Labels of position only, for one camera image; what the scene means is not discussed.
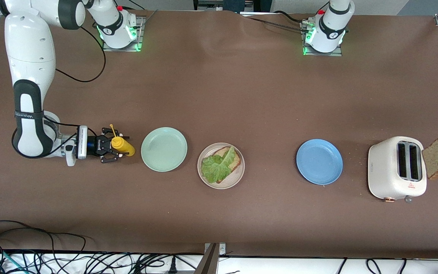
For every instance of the beige plate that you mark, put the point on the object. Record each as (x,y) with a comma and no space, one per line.
(238,176)

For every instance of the brown table cover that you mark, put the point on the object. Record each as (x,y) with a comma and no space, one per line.
(242,95)

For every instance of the mint green plate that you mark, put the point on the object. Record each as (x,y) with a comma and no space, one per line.
(164,149)

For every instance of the black power plug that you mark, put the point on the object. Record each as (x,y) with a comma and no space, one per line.
(173,266)

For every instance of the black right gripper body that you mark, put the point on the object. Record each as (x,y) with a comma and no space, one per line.
(98,145)

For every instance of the yellow mustard squeeze bottle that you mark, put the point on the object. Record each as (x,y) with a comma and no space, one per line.
(126,146)

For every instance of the aluminium profile post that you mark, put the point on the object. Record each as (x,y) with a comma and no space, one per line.
(209,262)

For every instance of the white toaster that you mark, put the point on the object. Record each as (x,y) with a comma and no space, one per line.
(382,171)

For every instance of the green lettuce leaf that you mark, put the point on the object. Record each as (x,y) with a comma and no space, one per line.
(213,169)

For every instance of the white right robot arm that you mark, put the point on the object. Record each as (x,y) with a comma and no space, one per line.
(29,45)

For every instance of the blue plate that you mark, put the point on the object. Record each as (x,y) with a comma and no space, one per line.
(319,161)

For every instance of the black device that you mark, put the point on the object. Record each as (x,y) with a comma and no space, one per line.
(207,4)

